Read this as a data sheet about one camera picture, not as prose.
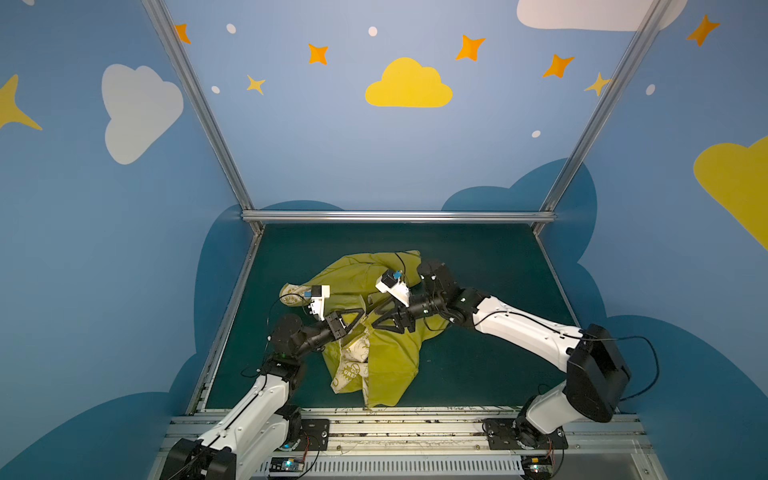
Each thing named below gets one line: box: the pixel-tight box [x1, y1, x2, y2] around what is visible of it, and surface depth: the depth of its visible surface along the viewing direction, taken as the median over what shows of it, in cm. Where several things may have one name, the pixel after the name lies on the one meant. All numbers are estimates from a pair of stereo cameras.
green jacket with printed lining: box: [280, 250, 451, 408], surface depth 82 cm
